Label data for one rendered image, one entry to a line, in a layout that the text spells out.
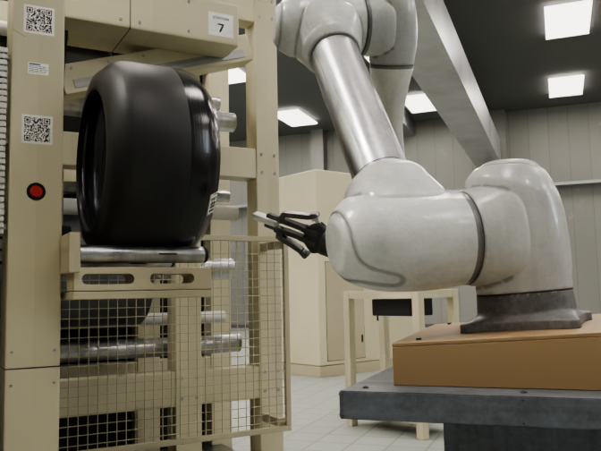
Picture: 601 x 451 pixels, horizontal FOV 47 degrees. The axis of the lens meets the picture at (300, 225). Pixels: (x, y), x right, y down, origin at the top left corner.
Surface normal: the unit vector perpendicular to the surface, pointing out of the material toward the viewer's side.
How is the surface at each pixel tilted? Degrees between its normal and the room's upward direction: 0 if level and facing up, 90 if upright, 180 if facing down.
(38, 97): 90
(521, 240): 91
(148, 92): 61
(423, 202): 51
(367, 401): 90
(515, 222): 84
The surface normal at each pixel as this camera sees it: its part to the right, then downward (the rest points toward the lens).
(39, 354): 0.48, -0.10
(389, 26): 0.39, 0.27
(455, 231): 0.26, -0.19
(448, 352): -0.35, -0.08
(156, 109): 0.45, -0.39
